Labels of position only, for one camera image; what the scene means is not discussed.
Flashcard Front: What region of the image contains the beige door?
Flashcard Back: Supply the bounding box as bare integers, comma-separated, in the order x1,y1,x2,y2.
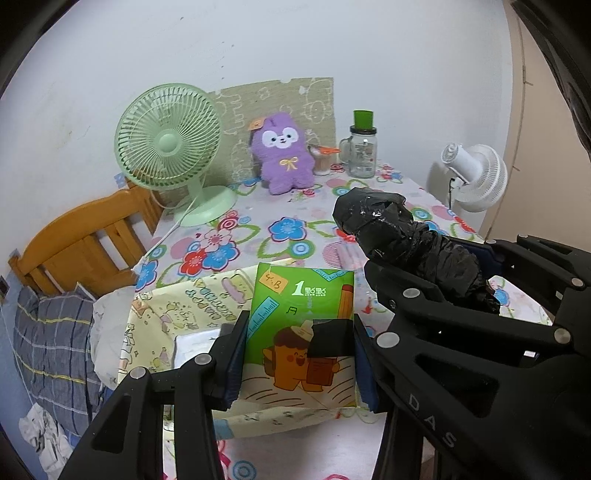
480,0,591,241

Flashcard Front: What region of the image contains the green tissue packet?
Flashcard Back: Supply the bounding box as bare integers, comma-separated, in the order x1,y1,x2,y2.
242,262,360,409

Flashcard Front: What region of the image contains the grey plaid pillow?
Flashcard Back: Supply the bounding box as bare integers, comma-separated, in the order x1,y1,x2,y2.
13,284,105,437

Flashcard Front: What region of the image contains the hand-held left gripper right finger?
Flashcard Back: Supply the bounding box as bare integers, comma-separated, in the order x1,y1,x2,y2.
352,318,399,480

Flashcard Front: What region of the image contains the white fan power cord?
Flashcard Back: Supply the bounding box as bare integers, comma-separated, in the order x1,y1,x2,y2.
139,203,199,273

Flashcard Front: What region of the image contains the wooden bed headboard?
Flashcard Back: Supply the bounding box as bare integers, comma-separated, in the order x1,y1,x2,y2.
8,187,164,296

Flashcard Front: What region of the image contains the black plastic bag bundle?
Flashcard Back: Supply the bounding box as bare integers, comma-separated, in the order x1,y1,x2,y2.
332,187,502,317

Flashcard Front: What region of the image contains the white quilt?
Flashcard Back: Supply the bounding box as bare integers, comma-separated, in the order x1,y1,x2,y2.
90,288,139,393

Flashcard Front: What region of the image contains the green desk fan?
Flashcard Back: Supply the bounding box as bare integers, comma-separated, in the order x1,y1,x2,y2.
115,83,238,228

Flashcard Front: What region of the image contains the white clip fan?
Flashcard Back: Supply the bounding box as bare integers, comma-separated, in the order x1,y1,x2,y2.
438,143,509,214

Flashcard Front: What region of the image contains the crumpled white cloth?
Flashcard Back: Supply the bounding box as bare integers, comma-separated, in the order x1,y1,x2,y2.
18,404,75,476

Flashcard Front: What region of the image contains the yellow paper box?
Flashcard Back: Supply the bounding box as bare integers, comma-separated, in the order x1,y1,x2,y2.
117,258,365,439

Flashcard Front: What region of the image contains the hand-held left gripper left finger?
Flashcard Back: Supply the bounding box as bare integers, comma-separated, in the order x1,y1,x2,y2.
58,310,250,480

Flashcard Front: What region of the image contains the purple plush toy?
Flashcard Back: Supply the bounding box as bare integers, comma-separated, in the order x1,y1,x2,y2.
249,112,317,195

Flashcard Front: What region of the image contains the glass jar mug green lid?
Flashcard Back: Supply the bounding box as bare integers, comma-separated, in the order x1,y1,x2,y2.
339,110,378,180

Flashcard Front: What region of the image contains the floral tablecloth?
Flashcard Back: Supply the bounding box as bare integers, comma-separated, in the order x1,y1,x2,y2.
131,159,555,480

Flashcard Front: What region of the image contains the blue bed sheet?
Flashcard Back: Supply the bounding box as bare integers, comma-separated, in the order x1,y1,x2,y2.
0,277,93,480

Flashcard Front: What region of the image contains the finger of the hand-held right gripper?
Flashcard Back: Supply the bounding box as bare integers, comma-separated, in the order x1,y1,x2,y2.
480,234,591,319
364,258,573,480

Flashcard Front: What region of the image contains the small clear cup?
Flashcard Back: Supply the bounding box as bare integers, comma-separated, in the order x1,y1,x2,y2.
308,142,338,176

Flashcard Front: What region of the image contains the pink comb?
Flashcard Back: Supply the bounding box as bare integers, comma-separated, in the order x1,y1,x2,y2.
323,244,365,268

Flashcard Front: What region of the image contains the cartoon print cardboard sheet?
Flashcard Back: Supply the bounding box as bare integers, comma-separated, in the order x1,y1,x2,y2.
205,78,335,185

